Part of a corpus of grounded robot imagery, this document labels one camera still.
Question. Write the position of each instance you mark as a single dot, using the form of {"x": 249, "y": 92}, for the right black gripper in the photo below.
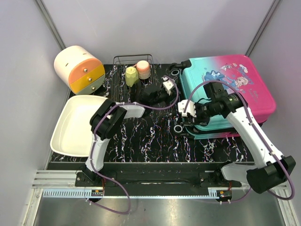
{"x": 198, "y": 120}

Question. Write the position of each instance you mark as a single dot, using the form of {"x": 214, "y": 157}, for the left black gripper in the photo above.
{"x": 167, "y": 96}

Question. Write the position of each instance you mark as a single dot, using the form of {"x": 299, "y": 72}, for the pink teal cartoon suitcase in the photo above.
{"x": 203, "y": 80}

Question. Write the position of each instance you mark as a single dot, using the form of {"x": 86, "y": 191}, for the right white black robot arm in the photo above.
{"x": 271, "y": 168}

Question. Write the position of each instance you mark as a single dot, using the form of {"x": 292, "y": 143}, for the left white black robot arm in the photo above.
{"x": 109, "y": 116}

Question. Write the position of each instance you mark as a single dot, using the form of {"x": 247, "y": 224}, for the black object in basket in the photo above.
{"x": 135, "y": 91}

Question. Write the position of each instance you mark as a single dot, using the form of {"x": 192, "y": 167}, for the yellow faceted cup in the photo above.
{"x": 131, "y": 76}

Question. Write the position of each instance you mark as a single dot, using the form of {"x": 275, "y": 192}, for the pink ribbed cup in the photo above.
{"x": 143, "y": 68}

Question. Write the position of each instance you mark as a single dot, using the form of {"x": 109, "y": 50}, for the black marble pattern mat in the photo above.
{"x": 150, "y": 139}

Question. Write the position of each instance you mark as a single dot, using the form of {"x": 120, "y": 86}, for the white rectangular tray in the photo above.
{"x": 72, "y": 135}

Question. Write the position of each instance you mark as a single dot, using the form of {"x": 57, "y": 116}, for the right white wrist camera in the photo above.
{"x": 186, "y": 108}

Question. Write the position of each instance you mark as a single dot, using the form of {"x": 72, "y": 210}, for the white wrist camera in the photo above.
{"x": 186, "y": 108}
{"x": 169, "y": 86}

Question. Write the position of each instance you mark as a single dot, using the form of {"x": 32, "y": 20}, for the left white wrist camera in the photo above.
{"x": 169, "y": 86}

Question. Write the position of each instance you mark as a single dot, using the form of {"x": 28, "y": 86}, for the black wire basket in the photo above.
{"x": 120, "y": 90}

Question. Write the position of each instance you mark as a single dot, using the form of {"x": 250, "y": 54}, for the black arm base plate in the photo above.
{"x": 198, "y": 174}

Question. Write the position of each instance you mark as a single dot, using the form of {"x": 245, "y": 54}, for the aluminium frame rail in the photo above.
{"x": 74, "y": 184}

